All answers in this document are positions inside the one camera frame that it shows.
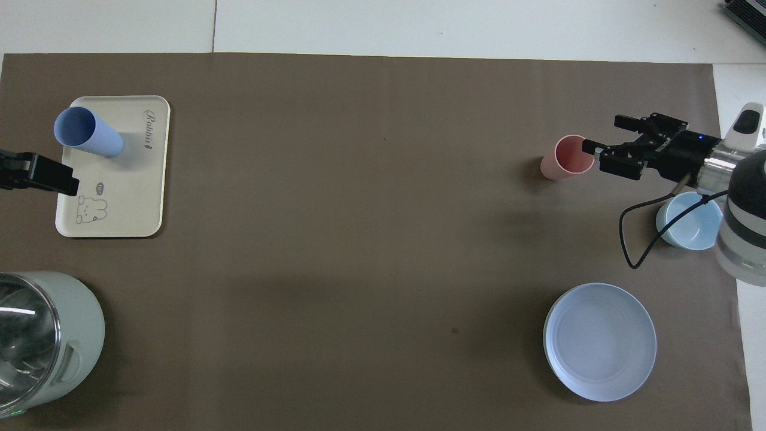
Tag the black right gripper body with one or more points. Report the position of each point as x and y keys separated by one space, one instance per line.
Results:
x=682 y=152

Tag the pink cup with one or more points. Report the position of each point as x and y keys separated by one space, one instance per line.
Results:
x=568 y=157

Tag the blue ribbed cup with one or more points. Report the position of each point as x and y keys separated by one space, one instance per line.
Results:
x=90 y=134

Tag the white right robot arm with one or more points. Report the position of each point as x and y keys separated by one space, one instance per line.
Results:
x=745 y=221

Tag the cream tray with rabbit print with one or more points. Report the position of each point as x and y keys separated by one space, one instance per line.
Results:
x=128 y=191

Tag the light blue bowl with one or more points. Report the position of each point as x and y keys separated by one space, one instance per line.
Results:
x=694 y=227

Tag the dark grey ridged device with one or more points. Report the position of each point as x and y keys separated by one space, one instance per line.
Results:
x=748 y=15

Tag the pale green electric pot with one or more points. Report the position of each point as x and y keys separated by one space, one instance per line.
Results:
x=81 y=335

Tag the glass pot lid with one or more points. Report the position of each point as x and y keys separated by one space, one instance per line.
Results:
x=24 y=341

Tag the pale blue plate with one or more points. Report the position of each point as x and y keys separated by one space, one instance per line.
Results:
x=601 y=341

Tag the brown paper table mat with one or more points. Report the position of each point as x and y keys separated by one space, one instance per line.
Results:
x=371 y=209

